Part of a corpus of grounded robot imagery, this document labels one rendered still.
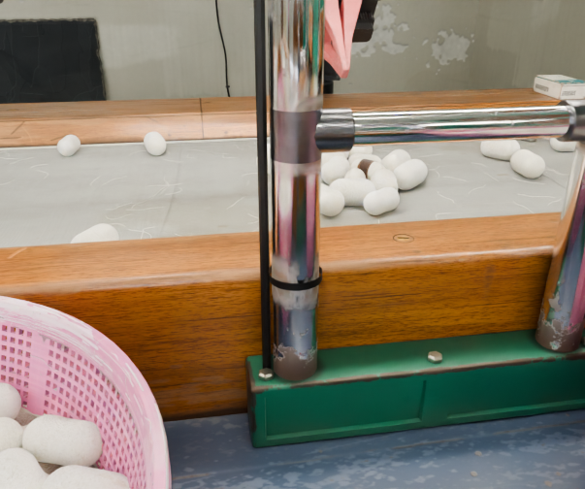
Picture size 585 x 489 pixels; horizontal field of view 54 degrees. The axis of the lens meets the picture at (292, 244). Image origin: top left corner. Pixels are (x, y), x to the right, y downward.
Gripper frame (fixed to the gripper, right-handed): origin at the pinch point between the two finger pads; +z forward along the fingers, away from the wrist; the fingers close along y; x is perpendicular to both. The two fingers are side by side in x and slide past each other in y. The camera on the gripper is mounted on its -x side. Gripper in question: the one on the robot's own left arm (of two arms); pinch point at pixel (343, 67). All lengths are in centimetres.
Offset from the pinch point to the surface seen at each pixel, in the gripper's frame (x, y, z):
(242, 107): 8.4, -10.0, -2.1
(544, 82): 8.4, 28.2, -4.2
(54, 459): -20.4, -21.5, 37.0
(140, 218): -6.4, -19.8, 19.4
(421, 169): -5.7, 2.8, 16.0
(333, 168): -4.9, -4.3, 14.9
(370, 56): 147, 63, -136
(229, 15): 130, 1, -144
